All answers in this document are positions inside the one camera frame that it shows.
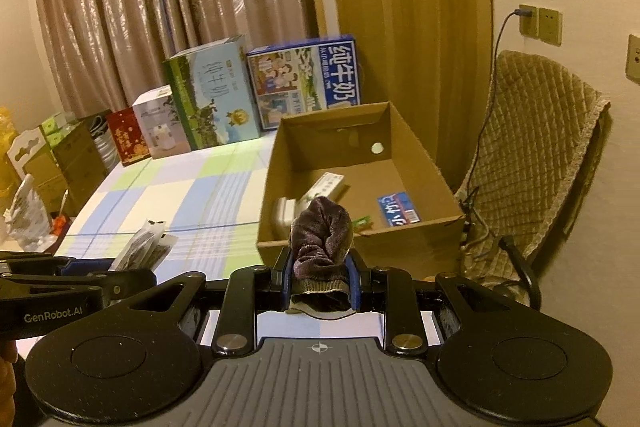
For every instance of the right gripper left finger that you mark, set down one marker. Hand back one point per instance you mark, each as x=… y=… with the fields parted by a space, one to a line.
x=281 y=280

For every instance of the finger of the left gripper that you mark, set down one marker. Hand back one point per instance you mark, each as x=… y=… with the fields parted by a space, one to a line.
x=101 y=286
x=48 y=264

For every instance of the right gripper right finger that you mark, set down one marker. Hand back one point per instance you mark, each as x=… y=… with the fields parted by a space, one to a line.
x=359 y=281

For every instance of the grey sachet packet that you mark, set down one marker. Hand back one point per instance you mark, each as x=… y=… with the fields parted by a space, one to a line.
x=147 y=249

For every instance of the dark purple sock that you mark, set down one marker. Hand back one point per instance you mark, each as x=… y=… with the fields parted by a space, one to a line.
x=320 y=239

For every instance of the green candy packet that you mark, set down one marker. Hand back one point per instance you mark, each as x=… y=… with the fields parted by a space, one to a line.
x=362 y=224

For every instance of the white square night light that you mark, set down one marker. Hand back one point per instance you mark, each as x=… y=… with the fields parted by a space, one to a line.
x=283 y=215

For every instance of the blue grey card box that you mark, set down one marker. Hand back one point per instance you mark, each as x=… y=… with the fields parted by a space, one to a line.
x=398 y=209

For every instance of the white parrot ointment box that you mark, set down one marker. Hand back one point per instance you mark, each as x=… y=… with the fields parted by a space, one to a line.
x=329 y=185

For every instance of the person left hand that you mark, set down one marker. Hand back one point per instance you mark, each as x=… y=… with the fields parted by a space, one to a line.
x=8 y=357

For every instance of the crumpled silver bag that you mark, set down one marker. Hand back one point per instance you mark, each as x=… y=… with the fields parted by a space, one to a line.
x=27 y=219

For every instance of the brown cardboard box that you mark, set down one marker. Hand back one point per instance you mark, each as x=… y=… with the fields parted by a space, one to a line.
x=378 y=154

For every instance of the yellow plastic bag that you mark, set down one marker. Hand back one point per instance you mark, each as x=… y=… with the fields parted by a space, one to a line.
x=9 y=179

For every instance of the brown cartons pile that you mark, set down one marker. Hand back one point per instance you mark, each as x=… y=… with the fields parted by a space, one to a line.
x=66 y=171

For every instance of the checked bed sheet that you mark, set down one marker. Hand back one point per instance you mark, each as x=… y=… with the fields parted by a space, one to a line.
x=209 y=199

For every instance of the red gift box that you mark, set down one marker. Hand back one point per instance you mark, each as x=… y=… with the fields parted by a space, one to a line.
x=127 y=135

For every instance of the green tissue packs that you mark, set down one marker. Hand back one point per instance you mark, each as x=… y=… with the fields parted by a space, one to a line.
x=58 y=126

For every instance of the white humidifier box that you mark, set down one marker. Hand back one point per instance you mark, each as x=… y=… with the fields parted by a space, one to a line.
x=160 y=123

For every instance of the blue milk carton box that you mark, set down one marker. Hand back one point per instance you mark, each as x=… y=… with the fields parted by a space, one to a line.
x=302 y=77

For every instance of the green milk carton box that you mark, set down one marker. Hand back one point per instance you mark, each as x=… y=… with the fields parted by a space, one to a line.
x=212 y=94

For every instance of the quilted chair cover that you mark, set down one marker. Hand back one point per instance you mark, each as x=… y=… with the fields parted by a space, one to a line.
x=535 y=162

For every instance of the yellow curtain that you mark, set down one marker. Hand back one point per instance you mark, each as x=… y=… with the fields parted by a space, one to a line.
x=431 y=59

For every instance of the wall socket with plug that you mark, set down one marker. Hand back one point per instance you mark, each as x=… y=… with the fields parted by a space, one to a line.
x=528 y=20

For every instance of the wall switch plate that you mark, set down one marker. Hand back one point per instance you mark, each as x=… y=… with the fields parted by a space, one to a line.
x=632 y=67

